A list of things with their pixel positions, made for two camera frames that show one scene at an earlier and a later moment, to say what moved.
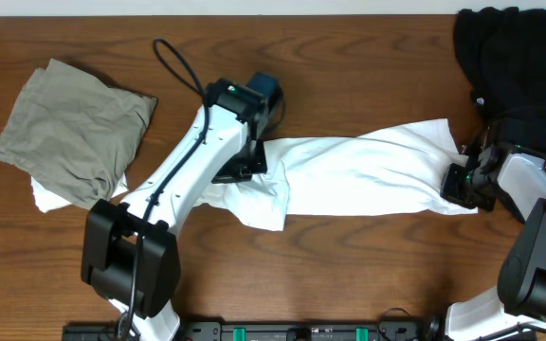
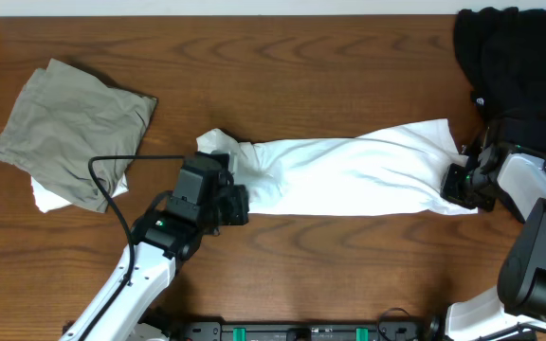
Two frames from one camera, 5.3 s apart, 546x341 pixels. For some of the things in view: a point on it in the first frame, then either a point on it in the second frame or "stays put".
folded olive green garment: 73,134 stays put
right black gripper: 450,190 stays put
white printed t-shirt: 394,171 stays put
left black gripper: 258,167 to 238,197
